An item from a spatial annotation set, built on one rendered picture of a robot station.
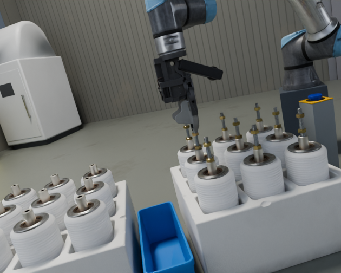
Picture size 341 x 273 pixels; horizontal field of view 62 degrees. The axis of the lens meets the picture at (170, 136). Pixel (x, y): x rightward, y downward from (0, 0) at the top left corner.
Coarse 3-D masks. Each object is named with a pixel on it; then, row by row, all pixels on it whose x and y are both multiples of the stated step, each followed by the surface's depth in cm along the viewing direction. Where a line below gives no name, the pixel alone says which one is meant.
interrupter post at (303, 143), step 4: (300, 136) 69; (304, 136) 68; (300, 140) 69; (304, 140) 68; (308, 140) 69; (300, 144) 69; (304, 144) 68; (308, 144) 69; (300, 148) 69; (304, 148) 69
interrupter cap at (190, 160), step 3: (204, 153) 82; (192, 156) 82; (195, 156) 81; (204, 156) 80; (213, 156) 77; (189, 159) 80; (192, 159) 79; (195, 159) 79; (204, 159) 78; (189, 162) 77; (192, 162) 76; (195, 162) 76; (198, 162) 75; (201, 162) 75; (204, 162) 75
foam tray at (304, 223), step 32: (288, 192) 65; (320, 192) 64; (192, 224) 68; (224, 224) 62; (256, 224) 63; (288, 224) 64; (320, 224) 66; (224, 256) 64; (256, 256) 65; (288, 256) 66; (320, 256) 68
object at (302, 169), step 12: (288, 156) 69; (300, 156) 66; (312, 156) 65; (324, 156) 66; (288, 168) 70; (300, 168) 67; (312, 168) 66; (324, 168) 67; (300, 180) 68; (312, 180) 67
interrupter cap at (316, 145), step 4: (292, 144) 73; (296, 144) 72; (312, 144) 70; (316, 144) 69; (320, 144) 68; (288, 148) 70; (292, 148) 70; (296, 148) 70; (308, 148) 68; (312, 148) 67; (316, 148) 66; (296, 152) 68; (300, 152) 67; (304, 152) 66; (308, 152) 66
